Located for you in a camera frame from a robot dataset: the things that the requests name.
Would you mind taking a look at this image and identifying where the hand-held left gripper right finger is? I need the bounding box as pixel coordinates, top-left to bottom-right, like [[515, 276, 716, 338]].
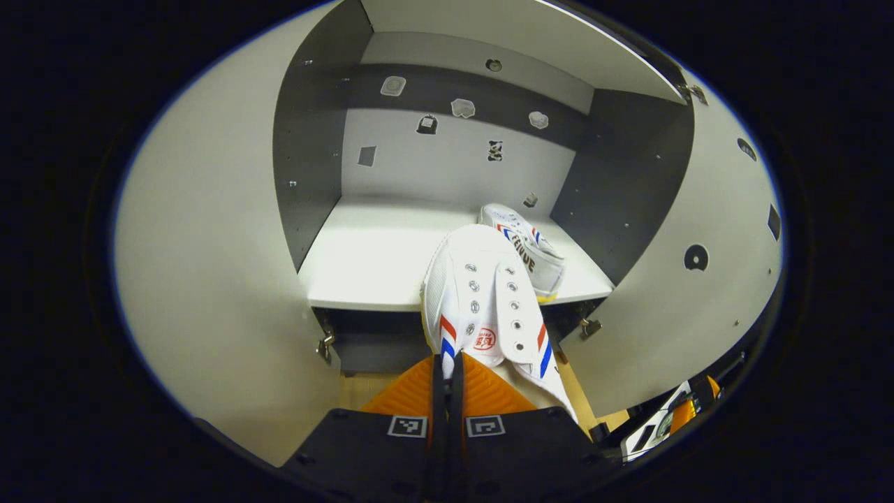
[[450, 353, 622, 503]]

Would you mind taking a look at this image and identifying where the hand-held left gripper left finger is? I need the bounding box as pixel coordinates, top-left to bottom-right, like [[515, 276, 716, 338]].
[[279, 353, 448, 503]]

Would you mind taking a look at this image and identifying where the white shoe cabinet door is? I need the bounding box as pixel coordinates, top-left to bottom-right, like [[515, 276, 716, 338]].
[[559, 66, 784, 418], [113, 3, 343, 467]]

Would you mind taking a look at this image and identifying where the white striped shoe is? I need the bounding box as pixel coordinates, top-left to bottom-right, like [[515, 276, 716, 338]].
[[421, 224, 579, 423], [478, 203, 566, 302]]

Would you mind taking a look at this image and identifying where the white shoe cabinet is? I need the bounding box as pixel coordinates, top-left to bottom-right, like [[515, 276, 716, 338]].
[[272, 0, 699, 378]]

